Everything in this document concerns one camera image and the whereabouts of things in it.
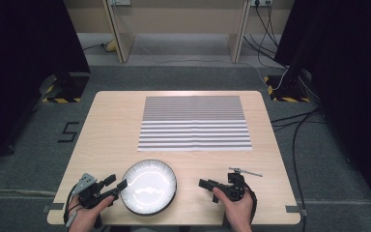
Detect black cables at wall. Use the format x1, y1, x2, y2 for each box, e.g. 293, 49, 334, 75
243, 3, 288, 70

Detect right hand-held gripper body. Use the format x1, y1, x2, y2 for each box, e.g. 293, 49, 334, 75
220, 166, 264, 203

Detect grey striped placemat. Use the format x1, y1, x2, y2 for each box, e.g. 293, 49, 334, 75
137, 95, 253, 153

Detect grey tape strip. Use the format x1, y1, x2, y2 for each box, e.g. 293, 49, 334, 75
284, 205, 309, 218
42, 202, 66, 214

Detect yellow object on floor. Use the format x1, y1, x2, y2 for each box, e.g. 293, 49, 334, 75
103, 40, 117, 53

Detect stand base with hazard tape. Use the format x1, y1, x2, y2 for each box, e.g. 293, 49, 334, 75
263, 74, 313, 103
41, 72, 91, 104

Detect person's left hand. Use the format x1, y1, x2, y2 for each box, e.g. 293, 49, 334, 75
68, 195, 115, 232

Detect wooden desk leg panel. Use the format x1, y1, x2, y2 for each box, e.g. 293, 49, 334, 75
101, 0, 135, 64
227, 0, 251, 64

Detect black curtain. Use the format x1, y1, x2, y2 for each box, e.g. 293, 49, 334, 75
273, 0, 371, 221
0, 0, 91, 175

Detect person's right hand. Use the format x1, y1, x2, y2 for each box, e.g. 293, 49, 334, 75
212, 187, 254, 232

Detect black cables on floor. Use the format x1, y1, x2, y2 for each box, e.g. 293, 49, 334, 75
270, 108, 328, 232

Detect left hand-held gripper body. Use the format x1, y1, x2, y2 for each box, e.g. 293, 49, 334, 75
71, 173, 114, 209

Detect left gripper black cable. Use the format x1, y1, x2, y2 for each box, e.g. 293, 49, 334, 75
63, 183, 80, 228

